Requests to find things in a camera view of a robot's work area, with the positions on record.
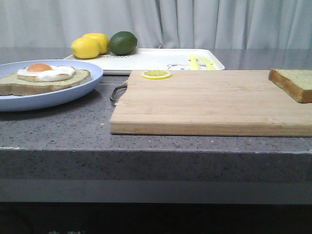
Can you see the fried egg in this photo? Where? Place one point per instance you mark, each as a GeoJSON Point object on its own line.
{"type": "Point", "coordinates": [41, 72]}

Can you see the light blue plate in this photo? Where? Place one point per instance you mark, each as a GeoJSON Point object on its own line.
{"type": "Point", "coordinates": [25, 103]}

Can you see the bread slice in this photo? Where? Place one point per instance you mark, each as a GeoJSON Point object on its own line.
{"type": "Point", "coordinates": [12, 85]}
{"type": "Point", "coordinates": [297, 83]}

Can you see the white rectangular tray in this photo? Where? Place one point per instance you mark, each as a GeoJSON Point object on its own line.
{"type": "Point", "coordinates": [154, 59]}

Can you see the lemon slice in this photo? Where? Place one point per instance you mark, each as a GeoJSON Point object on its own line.
{"type": "Point", "coordinates": [156, 74]}

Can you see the yellow plastic fork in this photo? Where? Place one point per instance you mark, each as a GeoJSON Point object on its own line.
{"type": "Point", "coordinates": [193, 59]}

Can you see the wooden cutting board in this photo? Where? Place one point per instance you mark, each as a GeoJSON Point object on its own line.
{"type": "Point", "coordinates": [210, 103]}

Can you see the yellow plastic knife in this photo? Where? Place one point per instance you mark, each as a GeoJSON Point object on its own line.
{"type": "Point", "coordinates": [208, 63]}

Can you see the green lime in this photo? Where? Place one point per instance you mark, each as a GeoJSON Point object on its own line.
{"type": "Point", "coordinates": [123, 43]}

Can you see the grey curtain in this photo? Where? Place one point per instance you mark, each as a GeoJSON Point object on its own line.
{"type": "Point", "coordinates": [206, 24]}

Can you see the rear yellow lemon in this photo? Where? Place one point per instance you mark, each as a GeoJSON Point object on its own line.
{"type": "Point", "coordinates": [102, 40]}

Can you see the yellow lemon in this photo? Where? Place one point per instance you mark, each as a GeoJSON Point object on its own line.
{"type": "Point", "coordinates": [85, 48]}
{"type": "Point", "coordinates": [102, 40]}

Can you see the front yellow lemon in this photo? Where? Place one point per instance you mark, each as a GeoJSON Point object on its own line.
{"type": "Point", "coordinates": [85, 48]}

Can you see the metal cutting board handle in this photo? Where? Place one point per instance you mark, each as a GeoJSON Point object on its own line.
{"type": "Point", "coordinates": [118, 92]}

